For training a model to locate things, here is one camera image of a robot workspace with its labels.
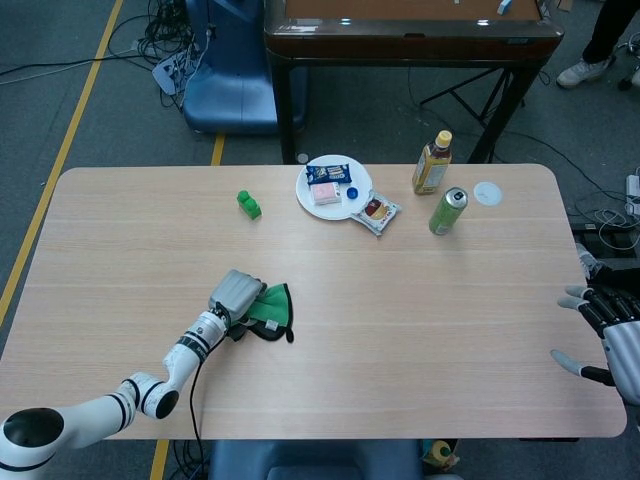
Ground dark wooden side table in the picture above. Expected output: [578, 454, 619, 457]
[263, 0, 565, 165]

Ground pink snack pack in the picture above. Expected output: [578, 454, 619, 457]
[309, 182, 345, 207]

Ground white round plate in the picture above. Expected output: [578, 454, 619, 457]
[295, 154, 374, 221]

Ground black floor cable bundle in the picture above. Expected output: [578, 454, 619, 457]
[133, 0, 204, 114]

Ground yellow capped tea bottle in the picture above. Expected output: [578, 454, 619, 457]
[411, 130, 454, 196]

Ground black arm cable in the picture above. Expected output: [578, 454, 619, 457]
[186, 344, 208, 480]

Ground green toy building block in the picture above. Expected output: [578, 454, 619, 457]
[236, 189, 264, 221]

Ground green microfiber cloth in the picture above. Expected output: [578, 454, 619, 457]
[234, 282, 295, 344]

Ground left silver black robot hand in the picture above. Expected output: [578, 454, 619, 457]
[207, 268, 269, 344]

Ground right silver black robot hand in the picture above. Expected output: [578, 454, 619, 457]
[549, 285, 640, 401]

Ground person leg black trousers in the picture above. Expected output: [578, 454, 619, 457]
[582, 0, 640, 65]

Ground white round lid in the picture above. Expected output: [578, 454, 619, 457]
[473, 180, 504, 206]

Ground black folding stand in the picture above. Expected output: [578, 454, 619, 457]
[418, 67, 527, 126]

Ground blue cookie pack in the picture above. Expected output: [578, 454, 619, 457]
[305, 163, 353, 184]

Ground red white snack packet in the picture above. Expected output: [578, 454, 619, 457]
[351, 192, 403, 237]

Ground green drink can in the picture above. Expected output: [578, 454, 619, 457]
[428, 186, 470, 237]

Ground blue padded seat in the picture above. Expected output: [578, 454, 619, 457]
[207, 439, 424, 480]

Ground white power strip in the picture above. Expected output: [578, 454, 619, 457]
[625, 173, 640, 217]

